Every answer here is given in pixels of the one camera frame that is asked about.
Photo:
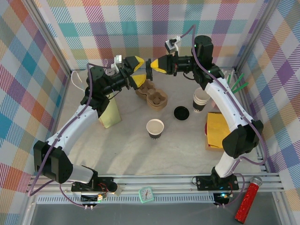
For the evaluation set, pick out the stack of paper coffee cups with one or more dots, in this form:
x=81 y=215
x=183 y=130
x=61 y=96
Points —
x=199 y=103

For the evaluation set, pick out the yellow paper napkins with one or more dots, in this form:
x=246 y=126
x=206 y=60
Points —
x=215 y=126

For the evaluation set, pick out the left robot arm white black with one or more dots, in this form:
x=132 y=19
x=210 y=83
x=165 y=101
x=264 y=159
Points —
x=72 y=133

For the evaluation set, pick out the white and green stir stick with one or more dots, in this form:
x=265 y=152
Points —
x=232 y=77

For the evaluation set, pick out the green plastic stir stick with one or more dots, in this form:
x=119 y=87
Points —
x=237 y=82
x=241 y=88

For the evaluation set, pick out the small beige spool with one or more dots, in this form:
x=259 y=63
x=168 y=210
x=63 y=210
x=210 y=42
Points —
x=118 y=190

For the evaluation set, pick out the mint green square clock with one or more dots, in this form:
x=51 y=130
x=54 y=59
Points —
x=146 y=195

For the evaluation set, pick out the red glitter tube silver cap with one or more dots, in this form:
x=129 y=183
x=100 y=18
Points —
x=246 y=204

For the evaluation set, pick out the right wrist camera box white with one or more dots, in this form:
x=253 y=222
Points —
x=172 y=45

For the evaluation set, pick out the aluminium side rail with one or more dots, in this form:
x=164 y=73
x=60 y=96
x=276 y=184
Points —
x=61 y=105
x=247 y=105

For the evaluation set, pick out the aluminium frame post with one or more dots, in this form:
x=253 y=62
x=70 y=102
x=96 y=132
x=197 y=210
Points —
x=254 y=35
x=52 y=39

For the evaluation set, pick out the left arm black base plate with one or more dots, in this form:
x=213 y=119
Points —
x=105 y=181

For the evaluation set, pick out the aluminium frame rail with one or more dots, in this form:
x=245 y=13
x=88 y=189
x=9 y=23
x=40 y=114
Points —
x=164 y=181

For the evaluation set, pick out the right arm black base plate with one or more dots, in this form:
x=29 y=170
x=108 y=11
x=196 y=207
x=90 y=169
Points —
x=204 y=182

